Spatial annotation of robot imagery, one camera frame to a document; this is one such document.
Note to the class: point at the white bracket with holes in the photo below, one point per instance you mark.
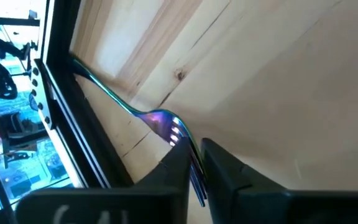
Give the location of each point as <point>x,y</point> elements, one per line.
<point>40,93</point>

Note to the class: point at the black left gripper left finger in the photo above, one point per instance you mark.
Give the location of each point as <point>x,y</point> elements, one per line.
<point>135,205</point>

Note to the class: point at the black table edge rail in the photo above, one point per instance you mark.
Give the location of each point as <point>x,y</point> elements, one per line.
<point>73,93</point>

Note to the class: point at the iridescent metal fork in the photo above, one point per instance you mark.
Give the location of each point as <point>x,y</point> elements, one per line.
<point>158,119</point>

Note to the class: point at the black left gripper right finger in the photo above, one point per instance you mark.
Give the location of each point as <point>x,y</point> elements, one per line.
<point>259,202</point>

